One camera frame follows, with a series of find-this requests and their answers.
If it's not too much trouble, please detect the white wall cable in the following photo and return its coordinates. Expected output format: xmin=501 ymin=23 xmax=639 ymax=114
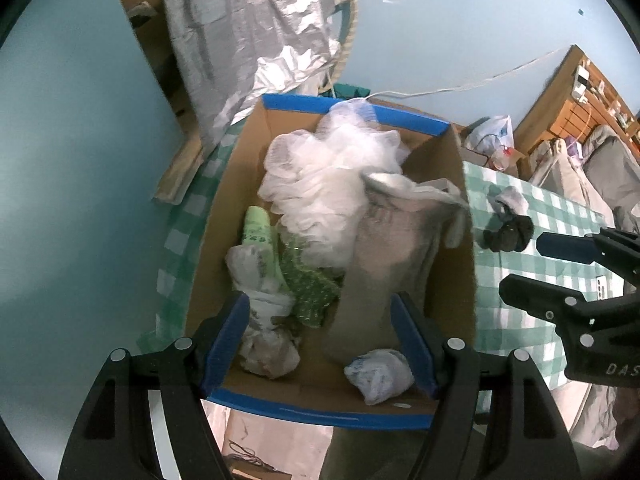
xmin=365 ymin=47 xmax=566 ymax=101

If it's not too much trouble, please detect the green sparkly knit cloth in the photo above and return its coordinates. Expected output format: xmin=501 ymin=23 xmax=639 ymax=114
xmin=277 ymin=242 xmax=341 ymax=330

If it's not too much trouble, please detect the small white sock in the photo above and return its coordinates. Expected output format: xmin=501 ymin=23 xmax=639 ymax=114
xmin=487 ymin=185 xmax=531 ymax=221

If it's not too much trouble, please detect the wooden shelf unit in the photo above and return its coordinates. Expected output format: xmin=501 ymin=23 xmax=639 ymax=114
xmin=515 ymin=45 xmax=640 ymax=141

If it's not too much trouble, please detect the green and white sock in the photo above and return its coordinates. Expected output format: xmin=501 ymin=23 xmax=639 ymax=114
xmin=225 ymin=206 xmax=298 ymax=321

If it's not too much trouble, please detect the large grey sock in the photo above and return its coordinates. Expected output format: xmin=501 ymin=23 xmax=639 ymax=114
xmin=320 ymin=172 xmax=473 ymax=366

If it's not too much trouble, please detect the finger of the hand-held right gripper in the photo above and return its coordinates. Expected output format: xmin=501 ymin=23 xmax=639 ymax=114
xmin=499 ymin=275 xmax=606 ymax=331
xmin=536 ymin=227 xmax=640 ymax=281

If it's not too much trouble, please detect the beige hoop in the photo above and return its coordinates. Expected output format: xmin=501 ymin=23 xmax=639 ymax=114
xmin=330 ymin=0 xmax=362 ymax=86

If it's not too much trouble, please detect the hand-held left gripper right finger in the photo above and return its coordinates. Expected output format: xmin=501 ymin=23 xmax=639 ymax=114
xmin=390 ymin=291 xmax=583 ymax=480

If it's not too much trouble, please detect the white and blue sock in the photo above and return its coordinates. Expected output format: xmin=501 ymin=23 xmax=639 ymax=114
xmin=343 ymin=348 xmax=416 ymax=406

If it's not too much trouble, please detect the green checkered cloth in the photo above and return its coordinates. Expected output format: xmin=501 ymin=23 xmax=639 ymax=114
xmin=137 ymin=135 xmax=626 ymax=426

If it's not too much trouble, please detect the crumpled white sock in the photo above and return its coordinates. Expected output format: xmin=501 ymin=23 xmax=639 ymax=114
xmin=239 ymin=305 xmax=302 ymax=380

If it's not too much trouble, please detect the grey duvet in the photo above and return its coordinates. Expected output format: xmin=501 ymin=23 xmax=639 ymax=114
xmin=530 ymin=125 xmax=640 ymax=453

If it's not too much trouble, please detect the dark sock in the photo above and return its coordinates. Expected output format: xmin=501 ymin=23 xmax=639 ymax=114
xmin=482 ymin=212 xmax=535 ymax=252

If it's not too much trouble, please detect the white plastic bag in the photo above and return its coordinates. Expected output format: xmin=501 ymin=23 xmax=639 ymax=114
xmin=465 ymin=115 xmax=516 ymax=171

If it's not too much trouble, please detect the silver foil cover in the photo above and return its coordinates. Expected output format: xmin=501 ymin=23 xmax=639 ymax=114
xmin=157 ymin=0 xmax=351 ymax=151

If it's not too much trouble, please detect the white plastic sheet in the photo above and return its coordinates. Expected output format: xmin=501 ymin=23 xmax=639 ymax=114
xmin=202 ymin=400 xmax=333 ymax=480

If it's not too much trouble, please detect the flat cardboard piece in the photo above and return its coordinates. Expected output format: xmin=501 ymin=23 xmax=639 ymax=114
xmin=112 ymin=0 xmax=206 ymax=206

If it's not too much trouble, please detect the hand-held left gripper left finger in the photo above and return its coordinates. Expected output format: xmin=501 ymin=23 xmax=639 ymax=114
xmin=57 ymin=291 xmax=251 ymax=480

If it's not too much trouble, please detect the white charger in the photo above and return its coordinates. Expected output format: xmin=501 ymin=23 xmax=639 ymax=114
xmin=572 ymin=67 xmax=591 ymax=103

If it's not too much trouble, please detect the white phone with stickers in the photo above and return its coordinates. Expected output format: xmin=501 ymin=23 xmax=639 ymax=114
xmin=595 ymin=275 xmax=623 ymax=301

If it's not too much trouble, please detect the white mesh bath loofah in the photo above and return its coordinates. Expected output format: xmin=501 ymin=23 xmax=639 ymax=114
xmin=258 ymin=100 xmax=411 ymax=276

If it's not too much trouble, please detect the blue-edged cardboard box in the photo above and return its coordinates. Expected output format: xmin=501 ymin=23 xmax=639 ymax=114
xmin=182 ymin=92 xmax=481 ymax=431

